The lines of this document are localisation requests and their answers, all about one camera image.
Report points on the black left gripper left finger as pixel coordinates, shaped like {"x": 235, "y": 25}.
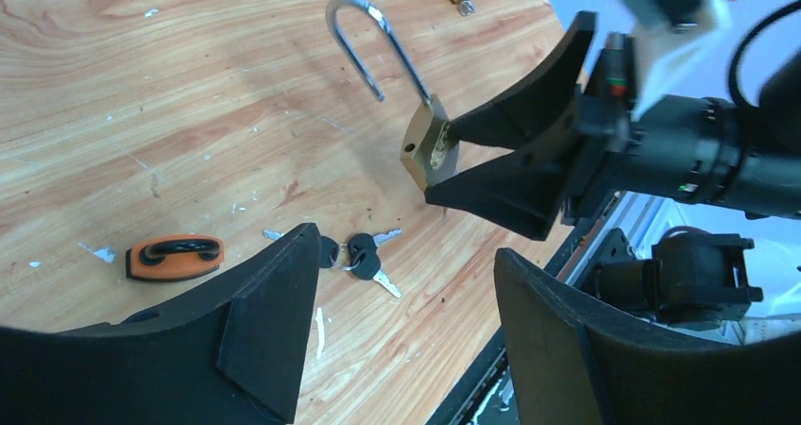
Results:
{"x": 228, "y": 351}

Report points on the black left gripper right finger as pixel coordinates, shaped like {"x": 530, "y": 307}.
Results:
{"x": 577, "y": 360}

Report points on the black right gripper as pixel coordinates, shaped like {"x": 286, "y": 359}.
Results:
{"x": 523, "y": 190}

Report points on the orange black Opel padlock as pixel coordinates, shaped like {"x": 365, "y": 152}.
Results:
{"x": 172, "y": 258}

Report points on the black-headed key bunch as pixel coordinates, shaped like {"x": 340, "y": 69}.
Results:
{"x": 359, "y": 256}

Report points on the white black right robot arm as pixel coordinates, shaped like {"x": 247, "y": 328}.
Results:
{"x": 727, "y": 153}

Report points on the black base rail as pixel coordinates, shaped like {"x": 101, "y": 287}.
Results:
{"x": 484, "y": 394}

